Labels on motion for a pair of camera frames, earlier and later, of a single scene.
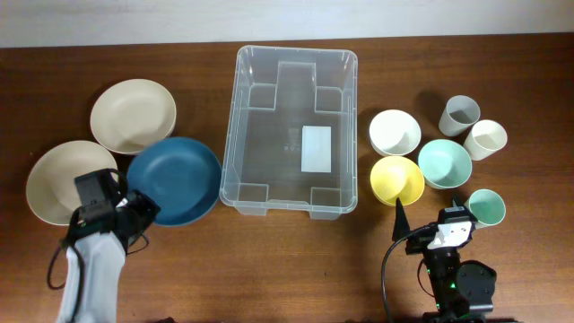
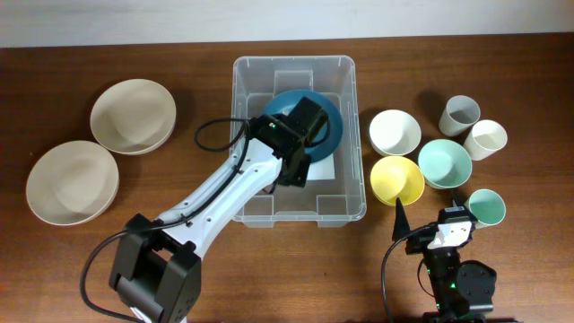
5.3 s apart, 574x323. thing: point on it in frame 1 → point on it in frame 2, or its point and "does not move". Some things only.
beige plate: (51, 187) does not move
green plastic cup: (488, 206) does not move
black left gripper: (151, 206) → (300, 178)
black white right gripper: (420, 241) does not move
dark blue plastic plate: (181, 176) → (285, 101)
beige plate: (129, 112) does not move
